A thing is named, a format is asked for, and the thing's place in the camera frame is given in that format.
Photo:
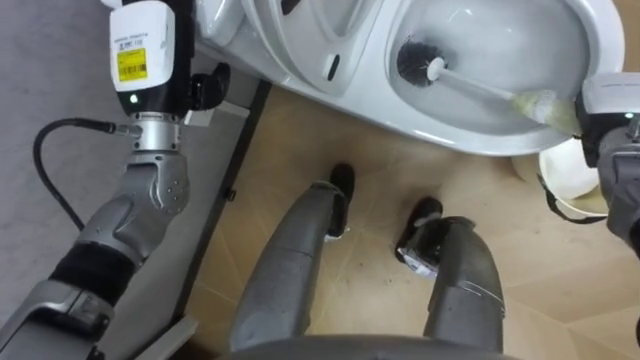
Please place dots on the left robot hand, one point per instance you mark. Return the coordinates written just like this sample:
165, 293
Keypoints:
145, 47

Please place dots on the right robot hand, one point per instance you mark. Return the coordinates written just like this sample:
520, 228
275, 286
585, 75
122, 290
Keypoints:
607, 107

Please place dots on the white toilet brush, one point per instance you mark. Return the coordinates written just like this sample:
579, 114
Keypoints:
500, 92

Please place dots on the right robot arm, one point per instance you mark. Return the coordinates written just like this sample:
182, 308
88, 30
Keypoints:
622, 185

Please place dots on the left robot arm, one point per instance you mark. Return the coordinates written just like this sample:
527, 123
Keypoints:
135, 200

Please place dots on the white brush holder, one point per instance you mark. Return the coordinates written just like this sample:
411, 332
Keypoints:
570, 177

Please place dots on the white toilet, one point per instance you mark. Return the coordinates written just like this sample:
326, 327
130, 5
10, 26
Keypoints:
380, 60

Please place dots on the robot legs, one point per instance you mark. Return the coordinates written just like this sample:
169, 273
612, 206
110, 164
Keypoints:
370, 270

